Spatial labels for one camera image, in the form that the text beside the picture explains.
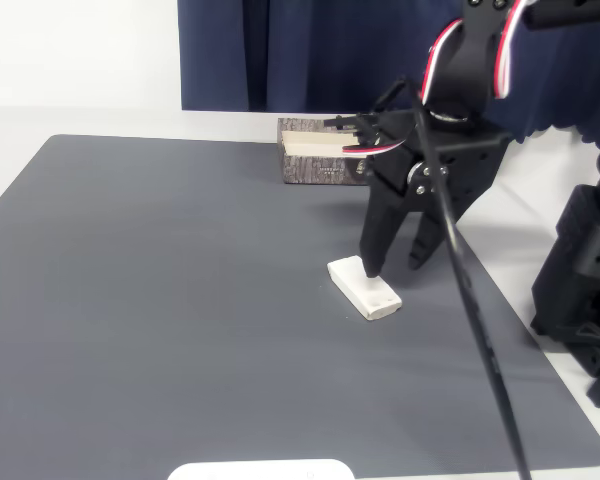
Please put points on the navy blue curtain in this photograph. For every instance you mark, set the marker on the navy blue curtain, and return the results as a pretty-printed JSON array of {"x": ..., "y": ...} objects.
[{"x": 280, "y": 50}]

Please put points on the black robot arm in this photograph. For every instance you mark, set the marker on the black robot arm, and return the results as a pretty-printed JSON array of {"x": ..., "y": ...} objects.
[{"x": 472, "y": 60}]

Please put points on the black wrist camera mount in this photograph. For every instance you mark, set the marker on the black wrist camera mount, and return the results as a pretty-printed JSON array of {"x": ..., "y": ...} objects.
[{"x": 352, "y": 121}]

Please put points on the grey table mat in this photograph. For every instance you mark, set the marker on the grey table mat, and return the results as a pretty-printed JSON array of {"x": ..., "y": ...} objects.
[{"x": 130, "y": 300}]

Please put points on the white rounded device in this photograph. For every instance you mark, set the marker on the white rounded device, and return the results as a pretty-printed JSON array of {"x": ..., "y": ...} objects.
[{"x": 260, "y": 471}]

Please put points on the white eraser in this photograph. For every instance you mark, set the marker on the white eraser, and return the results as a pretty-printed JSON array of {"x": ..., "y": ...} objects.
[{"x": 375, "y": 300}]

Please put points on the bark-pattern cardboard box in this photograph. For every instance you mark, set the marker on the bark-pattern cardboard box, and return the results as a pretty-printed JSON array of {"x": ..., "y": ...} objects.
[{"x": 305, "y": 170}]

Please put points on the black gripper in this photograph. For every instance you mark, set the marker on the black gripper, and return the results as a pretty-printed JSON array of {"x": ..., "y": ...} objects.
[{"x": 467, "y": 165}]

